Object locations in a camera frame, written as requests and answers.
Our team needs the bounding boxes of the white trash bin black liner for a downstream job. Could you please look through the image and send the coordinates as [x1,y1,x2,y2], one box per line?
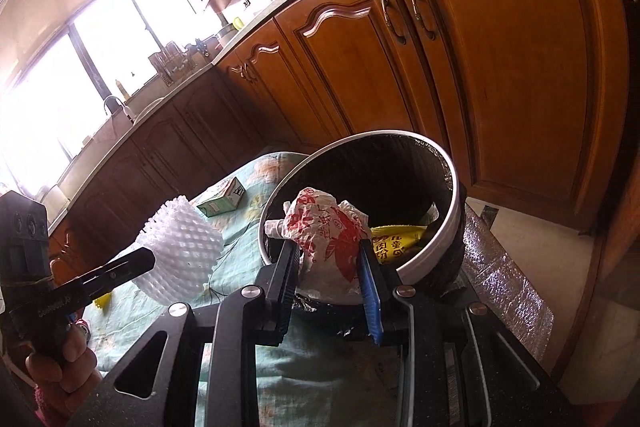
[257,130,468,343]

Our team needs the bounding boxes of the white foam fruit net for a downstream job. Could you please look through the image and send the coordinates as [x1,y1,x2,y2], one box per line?
[136,196,223,304]

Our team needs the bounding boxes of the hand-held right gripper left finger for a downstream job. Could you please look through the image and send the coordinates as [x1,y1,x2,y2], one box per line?
[67,239,303,427]

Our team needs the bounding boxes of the silver bubble foil sheet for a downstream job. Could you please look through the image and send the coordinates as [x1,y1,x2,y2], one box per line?
[462,202,556,358]

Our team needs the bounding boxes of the light blue floral tablecloth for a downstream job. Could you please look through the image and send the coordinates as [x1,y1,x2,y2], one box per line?
[75,151,416,427]

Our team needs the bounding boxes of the wooden base cabinets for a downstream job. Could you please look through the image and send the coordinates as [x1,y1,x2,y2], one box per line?
[47,0,631,288]

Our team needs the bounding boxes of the small electric pot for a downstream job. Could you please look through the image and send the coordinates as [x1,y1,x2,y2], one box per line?
[216,23,238,48]

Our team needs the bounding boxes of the kitchen window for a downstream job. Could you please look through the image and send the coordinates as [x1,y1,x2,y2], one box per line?
[0,0,226,208]

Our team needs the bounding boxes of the small green carton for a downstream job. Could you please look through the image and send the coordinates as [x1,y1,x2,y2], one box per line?
[196,177,246,218]

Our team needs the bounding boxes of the dish rack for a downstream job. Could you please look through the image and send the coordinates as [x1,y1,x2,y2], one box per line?
[148,41,196,85]

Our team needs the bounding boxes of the chrome sink faucet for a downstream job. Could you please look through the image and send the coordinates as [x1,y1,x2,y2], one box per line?
[103,96,135,124]

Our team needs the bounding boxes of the person's left hand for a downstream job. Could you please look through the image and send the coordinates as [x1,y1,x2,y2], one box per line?
[25,323,103,425]

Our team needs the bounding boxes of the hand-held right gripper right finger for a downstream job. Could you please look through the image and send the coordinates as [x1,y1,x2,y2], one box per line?
[357,239,581,427]

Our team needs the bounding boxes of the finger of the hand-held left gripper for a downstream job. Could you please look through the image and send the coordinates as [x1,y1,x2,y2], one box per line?
[75,247,157,303]

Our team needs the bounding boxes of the yellow snack packet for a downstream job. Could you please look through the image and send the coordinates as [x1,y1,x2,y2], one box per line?
[370,224,431,265]

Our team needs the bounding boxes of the white red plastic bag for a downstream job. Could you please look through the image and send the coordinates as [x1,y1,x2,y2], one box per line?
[265,187,373,305]

